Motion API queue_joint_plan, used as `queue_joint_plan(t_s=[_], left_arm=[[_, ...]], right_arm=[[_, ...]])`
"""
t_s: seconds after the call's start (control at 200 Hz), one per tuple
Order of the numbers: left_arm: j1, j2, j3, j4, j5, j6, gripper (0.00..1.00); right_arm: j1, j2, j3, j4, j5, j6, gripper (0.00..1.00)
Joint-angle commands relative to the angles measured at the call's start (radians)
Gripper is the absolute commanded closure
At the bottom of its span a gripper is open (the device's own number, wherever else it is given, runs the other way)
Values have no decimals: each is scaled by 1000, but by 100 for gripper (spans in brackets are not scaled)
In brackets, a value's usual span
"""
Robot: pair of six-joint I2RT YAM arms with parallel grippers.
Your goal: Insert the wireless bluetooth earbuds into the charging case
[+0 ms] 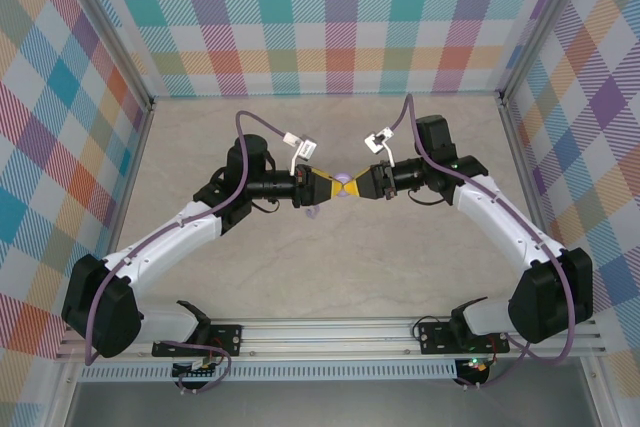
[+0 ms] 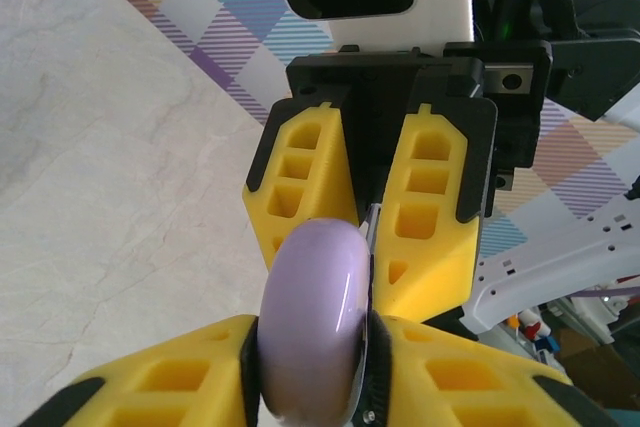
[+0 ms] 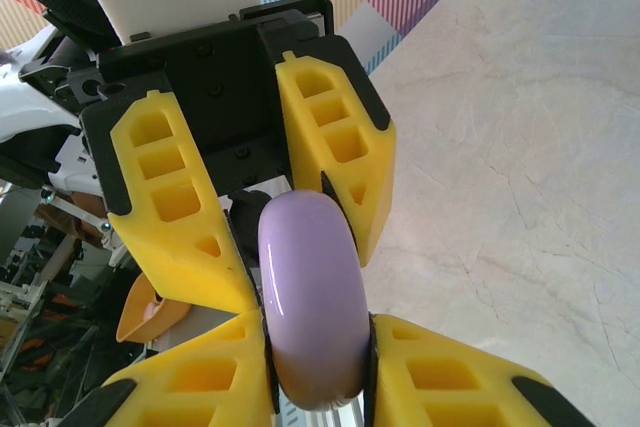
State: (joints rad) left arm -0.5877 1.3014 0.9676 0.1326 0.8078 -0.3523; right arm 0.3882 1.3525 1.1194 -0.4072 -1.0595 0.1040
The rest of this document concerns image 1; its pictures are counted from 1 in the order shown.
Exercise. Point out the purple round earbud case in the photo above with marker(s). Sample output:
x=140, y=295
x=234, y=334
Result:
x=344, y=177

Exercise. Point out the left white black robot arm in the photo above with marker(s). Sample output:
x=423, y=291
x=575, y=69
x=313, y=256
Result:
x=165, y=242

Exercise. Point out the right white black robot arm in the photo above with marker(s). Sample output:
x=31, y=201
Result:
x=505, y=217

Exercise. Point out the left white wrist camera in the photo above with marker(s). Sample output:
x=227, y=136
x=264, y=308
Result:
x=307, y=148

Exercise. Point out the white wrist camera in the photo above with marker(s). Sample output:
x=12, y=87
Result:
x=307, y=148
x=375, y=141

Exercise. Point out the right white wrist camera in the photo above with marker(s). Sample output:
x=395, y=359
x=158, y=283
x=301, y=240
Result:
x=375, y=141

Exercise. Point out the aluminium table side rail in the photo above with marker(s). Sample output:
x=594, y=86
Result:
x=522, y=162
x=129, y=177

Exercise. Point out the aluminium mounting rail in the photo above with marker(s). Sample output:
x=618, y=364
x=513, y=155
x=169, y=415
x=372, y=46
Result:
x=325, y=337

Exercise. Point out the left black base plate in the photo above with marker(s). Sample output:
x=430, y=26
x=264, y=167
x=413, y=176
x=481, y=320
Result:
x=227, y=334

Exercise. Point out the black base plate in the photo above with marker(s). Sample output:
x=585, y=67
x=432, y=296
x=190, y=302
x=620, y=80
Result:
x=435, y=339
x=227, y=334

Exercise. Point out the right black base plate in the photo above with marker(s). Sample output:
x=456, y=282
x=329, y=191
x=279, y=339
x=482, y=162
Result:
x=435, y=339

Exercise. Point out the aluminium upright post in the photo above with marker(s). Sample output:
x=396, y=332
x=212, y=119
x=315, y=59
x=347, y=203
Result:
x=542, y=22
x=110, y=32

